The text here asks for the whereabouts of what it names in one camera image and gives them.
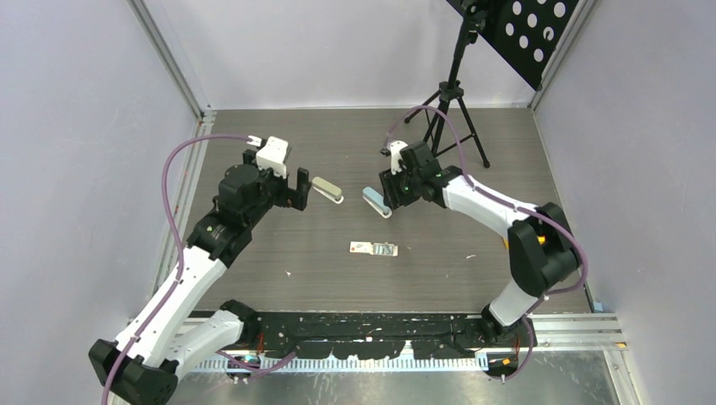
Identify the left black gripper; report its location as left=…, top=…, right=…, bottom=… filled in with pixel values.
left=244, top=151, right=310, bottom=228

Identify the blue white stapler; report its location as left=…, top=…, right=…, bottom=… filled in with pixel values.
left=362, top=186, right=392, bottom=219

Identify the white staple box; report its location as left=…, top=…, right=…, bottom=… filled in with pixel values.
left=349, top=241, right=399, bottom=257

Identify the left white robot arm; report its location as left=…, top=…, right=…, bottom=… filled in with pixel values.
left=89, top=150, right=311, bottom=404

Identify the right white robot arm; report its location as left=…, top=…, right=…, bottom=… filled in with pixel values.
left=379, top=140, right=587, bottom=347

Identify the black tripod stand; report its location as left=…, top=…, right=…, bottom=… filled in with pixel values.
left=422, top=0, right=491, bottom=168

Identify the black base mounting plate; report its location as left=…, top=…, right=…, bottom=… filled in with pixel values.
left=229, top=312, right=536, bottom=360

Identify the black perforated panel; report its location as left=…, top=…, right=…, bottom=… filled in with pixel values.
left=447, top=0, right=578, bottom=91

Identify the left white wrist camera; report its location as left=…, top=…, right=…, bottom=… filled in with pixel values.
left=248, top=136, right=290, bottom=179

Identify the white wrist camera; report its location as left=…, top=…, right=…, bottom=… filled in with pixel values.
left=380, top=140, right=408, bottom=175
left=248, top=136, right=290, bottom=179

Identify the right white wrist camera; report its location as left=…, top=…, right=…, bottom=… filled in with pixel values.
left=380, top=140, right=408, bottom=175

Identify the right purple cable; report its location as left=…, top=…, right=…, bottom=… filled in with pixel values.
left=386, top=105, right=589, bottom=381

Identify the purple cable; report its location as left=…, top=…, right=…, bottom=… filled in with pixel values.
left=100, top=132, right=264, bottom=405
left=386, top=105, right=589, bottom=381

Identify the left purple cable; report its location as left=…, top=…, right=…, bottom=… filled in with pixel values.
left=100, top=132, right=264, bottom=405

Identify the aluminium frame rail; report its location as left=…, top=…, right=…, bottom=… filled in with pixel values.
left=127, top=0, right=217, bottom=125

